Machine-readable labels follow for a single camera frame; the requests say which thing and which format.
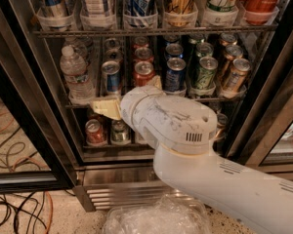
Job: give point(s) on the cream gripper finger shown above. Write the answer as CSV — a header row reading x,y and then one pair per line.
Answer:
x,y
110,108
155,81

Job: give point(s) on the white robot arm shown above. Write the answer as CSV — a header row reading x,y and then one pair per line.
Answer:
x,y
182,131

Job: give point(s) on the front red coke can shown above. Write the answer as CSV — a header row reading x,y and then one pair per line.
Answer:
x,y
143,72

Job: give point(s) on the red coke can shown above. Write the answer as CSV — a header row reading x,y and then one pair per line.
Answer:
x,y
143,54
140,42
143,72

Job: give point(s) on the front dark blue can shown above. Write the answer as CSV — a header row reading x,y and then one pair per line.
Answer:
x,y
175,74

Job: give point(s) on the dark blue can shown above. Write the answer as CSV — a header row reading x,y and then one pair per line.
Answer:
x,y
174,51
175,74

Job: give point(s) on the bottom shelf green can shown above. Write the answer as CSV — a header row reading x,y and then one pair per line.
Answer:
x,y
119,131

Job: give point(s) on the bottom shelf red can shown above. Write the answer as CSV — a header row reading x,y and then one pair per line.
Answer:
x,y
94,132

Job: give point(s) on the front blue silver can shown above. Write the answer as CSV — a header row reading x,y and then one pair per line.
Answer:
x,y
111,77

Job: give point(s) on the rear red coke can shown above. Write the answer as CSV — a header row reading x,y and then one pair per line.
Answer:
x,y
140,42

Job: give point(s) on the front green can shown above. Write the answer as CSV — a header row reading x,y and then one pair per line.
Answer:
x,y
204,73

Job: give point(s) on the top shelf blue can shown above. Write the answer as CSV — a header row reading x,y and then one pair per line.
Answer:
x,y
139,11

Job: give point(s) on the top shelf gold can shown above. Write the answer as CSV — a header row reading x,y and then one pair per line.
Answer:
x,y
179,13

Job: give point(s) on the shelf gold can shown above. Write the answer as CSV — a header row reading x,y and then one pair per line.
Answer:
x,y
179,13
222,122

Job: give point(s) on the front gold can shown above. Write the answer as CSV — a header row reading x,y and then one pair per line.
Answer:
x,y
236,74

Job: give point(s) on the bottom shelf gold can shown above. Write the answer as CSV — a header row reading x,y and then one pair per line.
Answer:
x,y
222,122

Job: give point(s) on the left glass fridge door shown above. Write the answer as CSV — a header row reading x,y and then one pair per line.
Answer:
x,y
36,149

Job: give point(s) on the right fridge door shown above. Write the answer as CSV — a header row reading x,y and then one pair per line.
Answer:
x,y
269,148

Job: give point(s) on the top shelf coke can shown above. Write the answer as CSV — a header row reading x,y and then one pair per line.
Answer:
x,y
258,12

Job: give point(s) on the front clear water bottle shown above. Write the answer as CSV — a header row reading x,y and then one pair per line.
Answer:
x,y
76,74

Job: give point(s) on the clear plastic bag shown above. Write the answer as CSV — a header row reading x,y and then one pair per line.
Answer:
x,y
168,215

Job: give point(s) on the middle wire shelf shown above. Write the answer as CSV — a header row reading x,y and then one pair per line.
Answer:
x,y
201,99

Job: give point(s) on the wire shelf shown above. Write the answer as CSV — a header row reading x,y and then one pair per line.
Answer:
x,y
156,31
201,99

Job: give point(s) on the upper wire shelf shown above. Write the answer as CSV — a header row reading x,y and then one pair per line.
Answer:
x,y
156,31

